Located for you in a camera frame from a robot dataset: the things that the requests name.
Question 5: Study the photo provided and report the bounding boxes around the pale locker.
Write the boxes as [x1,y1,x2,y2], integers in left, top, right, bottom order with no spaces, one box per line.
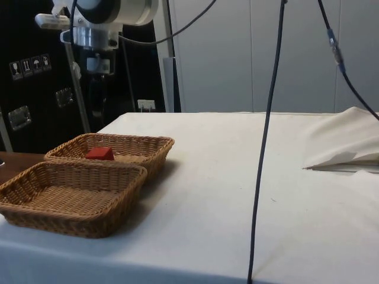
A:
[165,0,253,114]
[335,0,379,114]
[250,0,338,114]

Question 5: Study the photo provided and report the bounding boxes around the wicker basket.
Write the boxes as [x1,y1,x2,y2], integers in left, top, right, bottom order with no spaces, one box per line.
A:
[43,133,175,181]
[0,161,149,240]

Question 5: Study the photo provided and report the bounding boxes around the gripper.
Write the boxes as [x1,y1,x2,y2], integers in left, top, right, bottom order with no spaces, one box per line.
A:
[84,49,114,77]

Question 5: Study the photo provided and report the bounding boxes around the red cube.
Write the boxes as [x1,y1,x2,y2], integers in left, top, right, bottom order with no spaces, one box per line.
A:
[85,147,115,162]

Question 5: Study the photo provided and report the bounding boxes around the black cable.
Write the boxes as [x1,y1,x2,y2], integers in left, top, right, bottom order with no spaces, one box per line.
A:
[69,0,79,31]
[117,0,218,46]
[317,0,379,121]
[246,0,288,282]

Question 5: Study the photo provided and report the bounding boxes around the black cabinet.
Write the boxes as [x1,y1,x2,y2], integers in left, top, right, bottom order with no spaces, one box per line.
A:
[0,0,167,153]

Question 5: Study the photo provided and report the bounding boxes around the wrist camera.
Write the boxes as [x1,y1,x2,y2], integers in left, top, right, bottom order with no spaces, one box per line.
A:
[34,12,71,31]

